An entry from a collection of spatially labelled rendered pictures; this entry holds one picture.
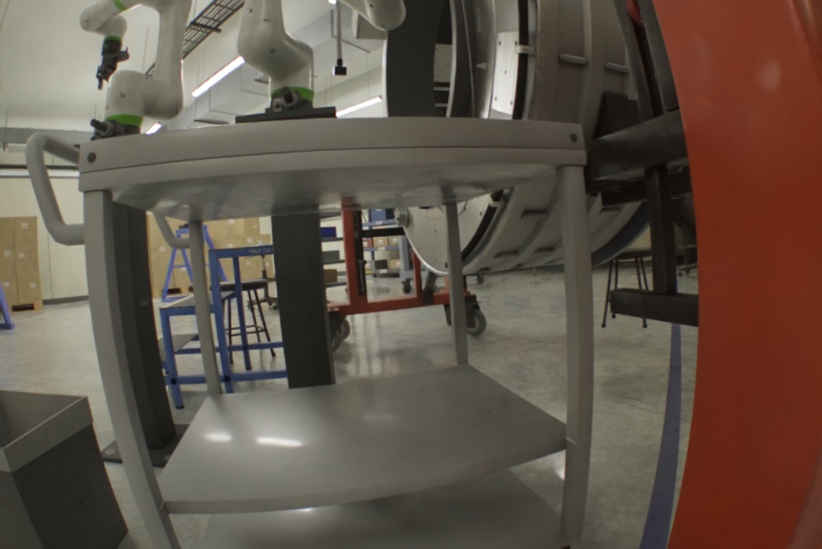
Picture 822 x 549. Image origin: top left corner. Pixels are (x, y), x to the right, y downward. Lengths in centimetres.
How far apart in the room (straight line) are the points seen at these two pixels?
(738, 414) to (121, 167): 53
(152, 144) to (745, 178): 46
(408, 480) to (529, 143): 40
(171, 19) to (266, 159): 126
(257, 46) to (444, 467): 95
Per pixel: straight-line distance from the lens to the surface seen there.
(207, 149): 41
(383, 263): 763
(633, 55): 43
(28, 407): 103
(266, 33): 108
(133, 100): 137
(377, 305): 234
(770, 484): 30
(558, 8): 85
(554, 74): 81
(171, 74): 151
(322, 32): 630
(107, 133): 128
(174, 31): 159
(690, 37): 30
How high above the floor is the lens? 56
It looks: level
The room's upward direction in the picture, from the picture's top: 5 degrees counter-clockwise
